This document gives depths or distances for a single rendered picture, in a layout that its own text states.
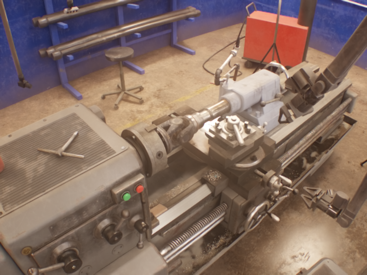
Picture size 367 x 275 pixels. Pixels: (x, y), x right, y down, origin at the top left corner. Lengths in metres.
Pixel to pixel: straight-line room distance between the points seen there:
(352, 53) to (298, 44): 3.49
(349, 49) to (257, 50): 3.69
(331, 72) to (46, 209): 0.99
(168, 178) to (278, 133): 0.76
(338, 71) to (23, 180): 1.07
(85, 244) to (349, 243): 2.09
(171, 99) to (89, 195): 2.95
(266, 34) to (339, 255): 3.07
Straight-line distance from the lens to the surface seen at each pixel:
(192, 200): 1.59
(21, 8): 4.15
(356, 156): 3.54
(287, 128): 2.13
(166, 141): 1.46
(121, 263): 1.41
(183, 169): 1.90
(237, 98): 1.79
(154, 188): 1.80
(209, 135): 1.56
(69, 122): 1.30
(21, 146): 1.26
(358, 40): 0.97
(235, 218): 1.74
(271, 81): 1.98
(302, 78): 1.12
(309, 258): 2.52
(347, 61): 1.00
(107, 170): 1.08
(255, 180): 1.66
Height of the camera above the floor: 2.06
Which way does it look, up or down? 39 degrees down
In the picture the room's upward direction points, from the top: straight up
